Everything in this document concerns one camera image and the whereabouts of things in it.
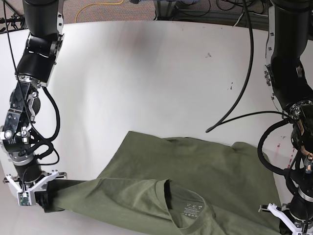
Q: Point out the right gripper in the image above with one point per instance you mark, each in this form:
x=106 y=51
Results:
x=31 y=178

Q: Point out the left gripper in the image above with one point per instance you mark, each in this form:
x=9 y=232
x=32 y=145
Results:
x=296 y=217

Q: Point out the olive green T-shirt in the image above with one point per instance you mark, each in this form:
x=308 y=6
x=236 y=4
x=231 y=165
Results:
x=176 y=186

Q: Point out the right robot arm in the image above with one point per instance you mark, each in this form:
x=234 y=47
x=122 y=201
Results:
x=19 y=139

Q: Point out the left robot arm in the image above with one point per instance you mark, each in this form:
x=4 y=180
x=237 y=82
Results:
x=289 y=23

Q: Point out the red tape rectangle marking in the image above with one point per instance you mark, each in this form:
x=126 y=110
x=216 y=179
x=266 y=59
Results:
x=284 y=153

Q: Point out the black tripod stand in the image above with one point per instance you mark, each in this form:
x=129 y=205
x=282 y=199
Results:
x=11 y=18

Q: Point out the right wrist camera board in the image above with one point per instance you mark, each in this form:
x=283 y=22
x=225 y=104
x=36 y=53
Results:
x=24 y=198

